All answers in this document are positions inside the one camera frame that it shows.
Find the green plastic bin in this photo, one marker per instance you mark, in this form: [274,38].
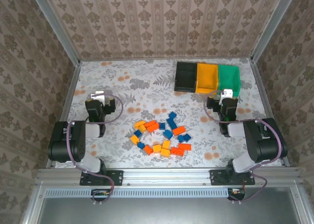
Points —
[229,78]

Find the aluminium mounting rail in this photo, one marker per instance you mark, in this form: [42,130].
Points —
[166,177]

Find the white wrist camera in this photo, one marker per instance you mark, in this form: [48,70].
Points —
[98,94]
[227,93]

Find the yellow lego brick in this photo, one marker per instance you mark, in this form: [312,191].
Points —
[165,152]
[139,123]
[157,148]
[166,144]
[142,128]
[134,139]

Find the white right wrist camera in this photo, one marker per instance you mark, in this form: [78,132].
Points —
[227,93]

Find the yellow plastic bin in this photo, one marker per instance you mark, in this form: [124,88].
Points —
[207,79]

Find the aluminium frame post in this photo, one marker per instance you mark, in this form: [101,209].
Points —
[273,25]
[56,25]

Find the aluminium table end rail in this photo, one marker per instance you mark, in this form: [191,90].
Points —
[147,58]

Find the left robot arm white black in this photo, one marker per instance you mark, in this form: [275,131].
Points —
[66,143]

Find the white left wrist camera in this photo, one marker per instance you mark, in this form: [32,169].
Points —
[98,94]

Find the grey metal sheet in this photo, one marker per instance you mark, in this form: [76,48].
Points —
[171,211]

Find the aluminium table side rail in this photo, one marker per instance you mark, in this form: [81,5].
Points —
[64,111]
[261,86]

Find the floral patterned table cover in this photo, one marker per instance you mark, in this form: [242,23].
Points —
[147,86]

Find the black plastic bin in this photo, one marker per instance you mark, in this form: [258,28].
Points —
[185,77]

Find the long blue lego brick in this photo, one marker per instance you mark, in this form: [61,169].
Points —
[171,123]

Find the small orange lego brick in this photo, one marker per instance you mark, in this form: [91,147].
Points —
[148,149]

